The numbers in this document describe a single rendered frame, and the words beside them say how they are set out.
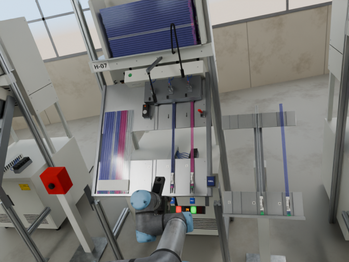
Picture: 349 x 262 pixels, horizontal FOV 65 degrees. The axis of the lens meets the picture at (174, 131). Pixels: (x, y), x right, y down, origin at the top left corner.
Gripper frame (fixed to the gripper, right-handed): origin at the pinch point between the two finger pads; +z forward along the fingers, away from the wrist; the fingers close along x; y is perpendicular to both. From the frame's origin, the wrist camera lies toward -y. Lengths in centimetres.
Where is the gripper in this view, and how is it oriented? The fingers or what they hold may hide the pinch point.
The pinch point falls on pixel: (167, 199)
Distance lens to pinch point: 140.0
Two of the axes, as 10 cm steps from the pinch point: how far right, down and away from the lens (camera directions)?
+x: 9.6, -0.7, -2.8
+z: 2.9, 3.0, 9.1
